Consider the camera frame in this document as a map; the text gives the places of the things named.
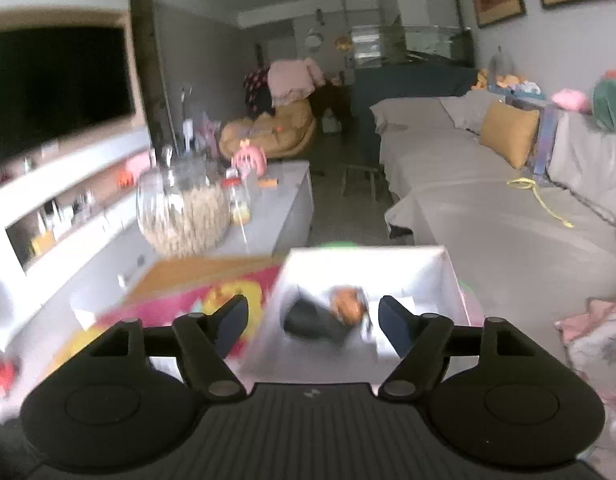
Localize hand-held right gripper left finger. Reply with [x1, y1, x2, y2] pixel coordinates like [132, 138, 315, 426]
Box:
[90, 294, 251, 402]

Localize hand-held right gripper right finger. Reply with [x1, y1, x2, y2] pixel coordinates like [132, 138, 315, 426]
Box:
[379, 296, 531, 401]

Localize pink-white cardboard box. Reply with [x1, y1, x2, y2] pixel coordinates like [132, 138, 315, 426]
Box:
[240, 245, 471, 386]

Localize black case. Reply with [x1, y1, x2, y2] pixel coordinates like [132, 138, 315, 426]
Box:
[283, 297, 361, 346]

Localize cartoon duck printed mat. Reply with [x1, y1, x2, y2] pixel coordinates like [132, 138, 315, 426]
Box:
[48, 255, 283, 376]

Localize red-capped small bottle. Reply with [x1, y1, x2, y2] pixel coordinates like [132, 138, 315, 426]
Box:
[223, 167, 252, 226]

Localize round glass jar of nuts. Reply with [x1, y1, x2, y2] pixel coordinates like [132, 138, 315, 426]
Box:
[136, 145, 232, 259]

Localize white coffee table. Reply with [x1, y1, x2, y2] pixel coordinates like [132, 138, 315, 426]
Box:
[70, 160, 315, 331]

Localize grey covered sofa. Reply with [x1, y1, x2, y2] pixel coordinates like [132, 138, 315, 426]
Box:
[370, 95, 616, 361]

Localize small stool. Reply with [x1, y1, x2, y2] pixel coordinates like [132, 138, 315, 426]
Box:
[340, 162, 381, 198]

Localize pink plastic toy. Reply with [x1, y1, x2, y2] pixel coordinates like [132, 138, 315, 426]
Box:
[232, 140, 267, 177]

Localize white television cabinet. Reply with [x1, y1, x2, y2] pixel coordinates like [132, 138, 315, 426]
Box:
[0, 127, 159, 351]

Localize pink shelf item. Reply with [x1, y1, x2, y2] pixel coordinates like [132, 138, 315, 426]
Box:
[125, 155, 151, 181]

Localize yellow bean bag chair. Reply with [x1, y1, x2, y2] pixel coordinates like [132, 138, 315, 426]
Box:
[219, 100, 316, 161]

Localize row of small bottles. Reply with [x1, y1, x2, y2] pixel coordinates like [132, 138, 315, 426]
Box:
[30, 190, 109, 256]

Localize floral blanket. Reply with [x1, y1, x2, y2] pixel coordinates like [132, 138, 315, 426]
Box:
[555, 299, 616, 461]

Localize dark cloth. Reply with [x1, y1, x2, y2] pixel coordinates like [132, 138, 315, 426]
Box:
[310, 82, 356, 143]

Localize yellow pillow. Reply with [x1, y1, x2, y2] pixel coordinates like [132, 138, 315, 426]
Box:
[479, 101, 540, 170]

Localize black pink-dotted cloth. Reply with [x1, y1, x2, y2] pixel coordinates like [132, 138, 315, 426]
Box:
[244, 67, 273, 111]

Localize teal covered cabinet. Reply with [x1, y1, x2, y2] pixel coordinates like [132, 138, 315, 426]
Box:
[350, 62, 481, 161]

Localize iridescent gift bag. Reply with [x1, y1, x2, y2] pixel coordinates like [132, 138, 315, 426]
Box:
[505, 95, 558, 173]

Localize pink clothes pile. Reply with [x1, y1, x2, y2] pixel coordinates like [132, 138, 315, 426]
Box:
[268, 57, 325, 107]

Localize grey plush toy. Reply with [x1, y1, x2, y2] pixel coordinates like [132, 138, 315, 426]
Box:
[490, 46, 513, 83]

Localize pink plush toy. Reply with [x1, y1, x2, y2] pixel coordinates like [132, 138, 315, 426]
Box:
[552, 88, 591, 111]

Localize glass fish tank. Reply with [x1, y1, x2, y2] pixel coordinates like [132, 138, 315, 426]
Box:
[340, 0, 476, 68]

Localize black television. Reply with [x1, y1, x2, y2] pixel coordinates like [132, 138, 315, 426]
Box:
[0, 25, 139, 161]

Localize green plush pillow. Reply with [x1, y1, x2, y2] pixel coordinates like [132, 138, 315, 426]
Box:
[592, 77, 616, 133]

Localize yellow cord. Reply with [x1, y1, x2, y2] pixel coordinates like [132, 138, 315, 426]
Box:
[506, 176, 574, 228]

